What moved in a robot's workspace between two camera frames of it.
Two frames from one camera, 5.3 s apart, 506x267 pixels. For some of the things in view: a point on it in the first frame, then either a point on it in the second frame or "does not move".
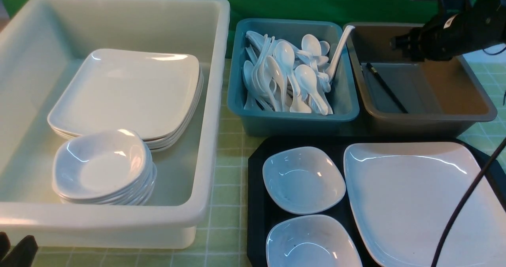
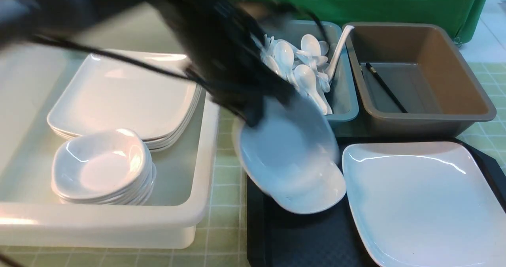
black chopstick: x=387 y=87 does not move
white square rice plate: x=404 y=195 does not move
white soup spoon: x=284 y=53 does not move
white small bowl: x=310 y=240 → x=290 y=153
